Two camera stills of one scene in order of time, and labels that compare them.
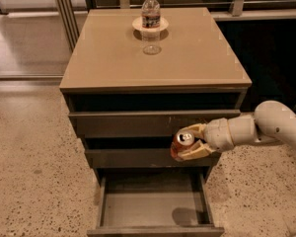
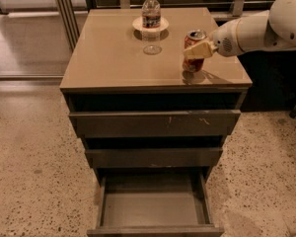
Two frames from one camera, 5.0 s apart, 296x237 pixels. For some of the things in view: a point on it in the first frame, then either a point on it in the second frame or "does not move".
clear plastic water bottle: (151, 12) does not move
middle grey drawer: (147, 157) does not move
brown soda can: (182, 140) to (193, 64)
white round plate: (137, 24) does not move
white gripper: (217, 133) to (223, 41)
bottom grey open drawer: (154, 204) does not move
